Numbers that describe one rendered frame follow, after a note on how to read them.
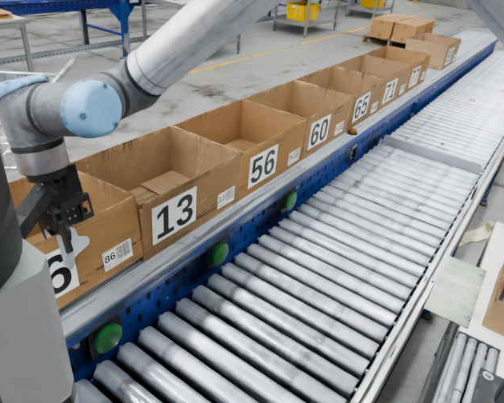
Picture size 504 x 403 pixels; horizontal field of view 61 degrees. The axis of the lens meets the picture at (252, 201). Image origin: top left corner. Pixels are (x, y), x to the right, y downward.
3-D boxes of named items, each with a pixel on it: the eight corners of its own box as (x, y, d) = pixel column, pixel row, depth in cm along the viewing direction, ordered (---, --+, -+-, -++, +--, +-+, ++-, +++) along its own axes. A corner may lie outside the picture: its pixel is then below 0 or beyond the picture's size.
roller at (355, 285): (402, 324, 122) (406, 311, 119) (253, 247, 146) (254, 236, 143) (407, 313, 125) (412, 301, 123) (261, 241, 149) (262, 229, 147)
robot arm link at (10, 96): (14, 81, 68) (-27, 82, 72) (38, 156, 73) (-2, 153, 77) (59, 70, 76) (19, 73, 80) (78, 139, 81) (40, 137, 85)
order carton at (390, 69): (378, 111, 220) (386, 78, 211) (326, 97, 233) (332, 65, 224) (404, 94, 248) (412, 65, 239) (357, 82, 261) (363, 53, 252)
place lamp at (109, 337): (100, 361, 95) (96, 339, 92) (96, 357, 96) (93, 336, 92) (125, 341, 100) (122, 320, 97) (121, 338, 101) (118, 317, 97)
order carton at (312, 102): (301, 161, 164) (307, 119, 155) (239, 138, 177) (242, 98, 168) (345, 133, 192) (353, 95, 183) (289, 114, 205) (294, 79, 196)
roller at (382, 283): (409, 310, 126) (414, 298, 124) (263, 239, 150) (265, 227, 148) (414, 301, 130) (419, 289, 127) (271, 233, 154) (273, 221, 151)
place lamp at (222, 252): (214, 271, 123) (215, 252, 119) (210, 269, 124) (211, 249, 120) (230, 259, 128) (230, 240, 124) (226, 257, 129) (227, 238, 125)
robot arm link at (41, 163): (27, 157, 73) (0, 150, 79) (36, 182, 76) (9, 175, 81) (74, 141, 80) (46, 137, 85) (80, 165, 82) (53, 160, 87)
